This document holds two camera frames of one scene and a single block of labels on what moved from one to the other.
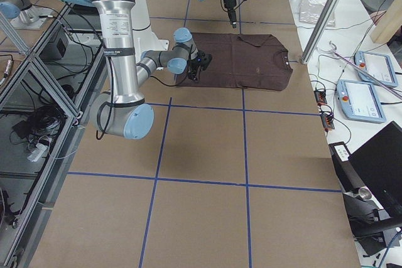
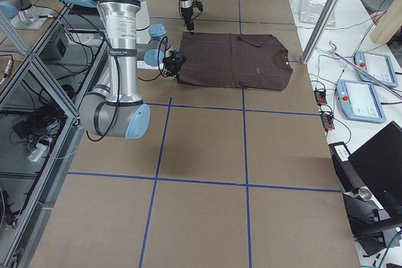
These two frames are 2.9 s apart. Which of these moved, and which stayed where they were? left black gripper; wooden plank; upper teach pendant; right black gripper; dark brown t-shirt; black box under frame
Moved: right black gripper; left black gripper
Stayed: upper teach pendant; dark brown t-shirt; wooden plank; black box under frame
